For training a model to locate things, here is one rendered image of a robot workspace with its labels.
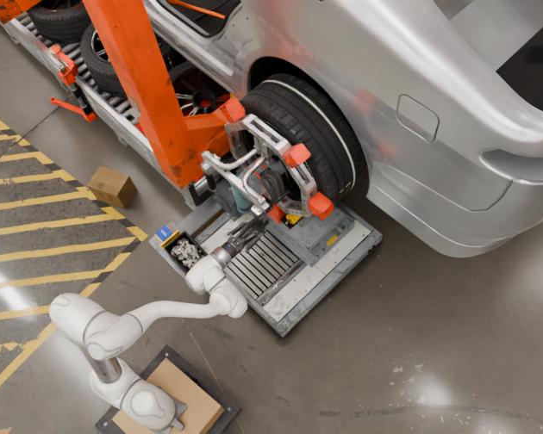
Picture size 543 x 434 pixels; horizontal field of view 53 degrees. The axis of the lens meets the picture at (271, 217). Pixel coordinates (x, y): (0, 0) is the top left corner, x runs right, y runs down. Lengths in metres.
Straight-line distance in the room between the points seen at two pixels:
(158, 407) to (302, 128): 1.31
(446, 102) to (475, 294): 1.67
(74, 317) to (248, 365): 1.31
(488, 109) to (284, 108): 0.90
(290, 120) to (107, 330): 1.10
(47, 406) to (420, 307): 2.10
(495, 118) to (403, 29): 0.40
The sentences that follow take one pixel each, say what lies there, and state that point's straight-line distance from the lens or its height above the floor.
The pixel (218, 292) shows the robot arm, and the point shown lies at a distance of 2.30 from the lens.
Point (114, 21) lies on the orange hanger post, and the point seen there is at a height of 1.64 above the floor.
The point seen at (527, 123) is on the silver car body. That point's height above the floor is 1.64.
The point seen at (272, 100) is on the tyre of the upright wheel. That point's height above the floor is 1.17.
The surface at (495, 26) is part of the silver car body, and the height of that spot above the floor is 0.95.
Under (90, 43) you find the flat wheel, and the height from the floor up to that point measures 0.50.
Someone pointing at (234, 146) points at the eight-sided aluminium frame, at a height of 0.83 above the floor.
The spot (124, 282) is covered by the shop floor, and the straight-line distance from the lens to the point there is 3.41.
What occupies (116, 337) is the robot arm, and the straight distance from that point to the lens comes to 1.96.
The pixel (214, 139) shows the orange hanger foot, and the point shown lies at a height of 0.68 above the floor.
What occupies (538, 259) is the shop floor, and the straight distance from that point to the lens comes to 3.48.
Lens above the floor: 2.97
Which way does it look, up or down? 61 degrees down
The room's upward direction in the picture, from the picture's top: 10 degrees counter-clockwise
